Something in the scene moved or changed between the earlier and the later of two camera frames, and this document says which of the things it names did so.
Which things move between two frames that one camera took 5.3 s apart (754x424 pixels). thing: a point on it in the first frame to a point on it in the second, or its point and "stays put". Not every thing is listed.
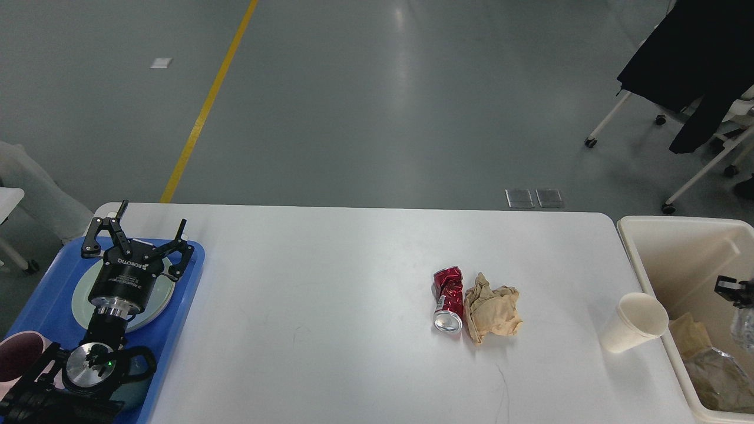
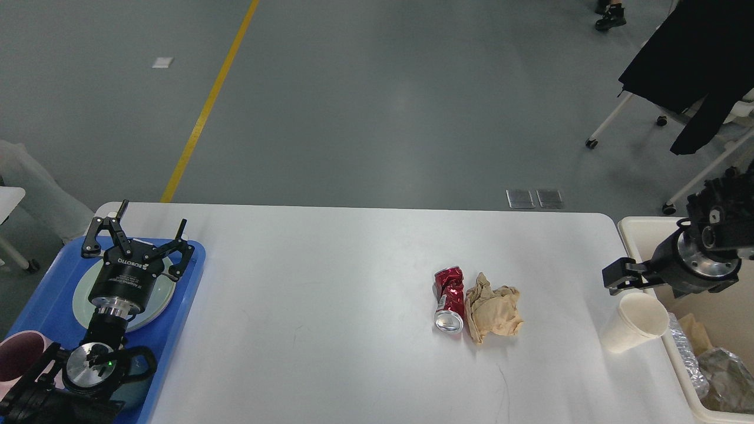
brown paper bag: [691, 337] stays put
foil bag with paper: [719, 381] stays put
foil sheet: [743, 327] to [690, 356]
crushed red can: [447, 294] stays put
